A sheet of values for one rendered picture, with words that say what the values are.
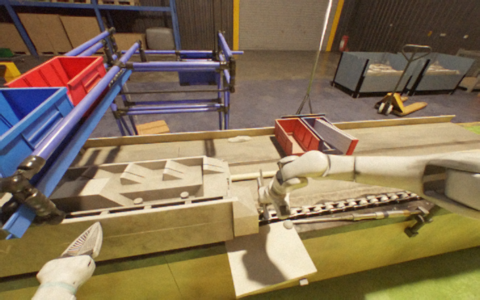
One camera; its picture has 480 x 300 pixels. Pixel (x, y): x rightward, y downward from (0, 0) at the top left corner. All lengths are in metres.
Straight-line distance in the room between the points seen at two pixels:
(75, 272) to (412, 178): 0.76
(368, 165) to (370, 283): 1.47
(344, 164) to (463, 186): 0.18
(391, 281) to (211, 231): 1.52
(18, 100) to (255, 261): 0.92
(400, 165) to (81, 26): 10.21
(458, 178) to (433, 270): 1.80
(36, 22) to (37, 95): 10.09
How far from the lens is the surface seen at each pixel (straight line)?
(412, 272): 2.13
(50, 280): 0.65
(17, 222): 0.62
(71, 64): 1.11
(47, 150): 0.63
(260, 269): 0.80
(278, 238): 0.86
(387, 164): 0.50
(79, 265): 0.64
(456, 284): 2.29
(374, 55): 6.51
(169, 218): 0.72
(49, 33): 10.80
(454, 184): 0.49
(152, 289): 1.18
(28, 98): 0.86
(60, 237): 0.86
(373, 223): 1.16
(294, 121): 1.53
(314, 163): 0.49
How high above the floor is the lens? 1.54
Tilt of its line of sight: 36 degrees down
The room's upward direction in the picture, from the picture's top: 2 degrees clockwise
